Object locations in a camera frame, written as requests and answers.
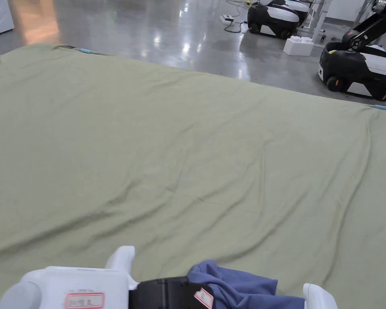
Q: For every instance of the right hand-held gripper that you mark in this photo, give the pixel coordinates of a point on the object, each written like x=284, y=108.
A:
x=318, y=297

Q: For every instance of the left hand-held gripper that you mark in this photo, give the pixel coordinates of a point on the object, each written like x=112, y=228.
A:
x=83, y=286

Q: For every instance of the blue garment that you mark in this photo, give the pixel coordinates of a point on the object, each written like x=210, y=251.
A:
x=241, y=286

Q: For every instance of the bed with pale green sheet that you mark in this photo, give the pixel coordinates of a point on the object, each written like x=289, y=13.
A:
x=167, y=154

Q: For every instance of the black and white wheeled robot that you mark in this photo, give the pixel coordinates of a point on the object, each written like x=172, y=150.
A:
x=360, y=64
x=273, y=17

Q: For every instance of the white foam block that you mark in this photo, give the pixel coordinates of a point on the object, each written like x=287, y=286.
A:
x=298, y=45

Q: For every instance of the white power strip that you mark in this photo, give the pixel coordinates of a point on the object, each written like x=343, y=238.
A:
x=226, y=18

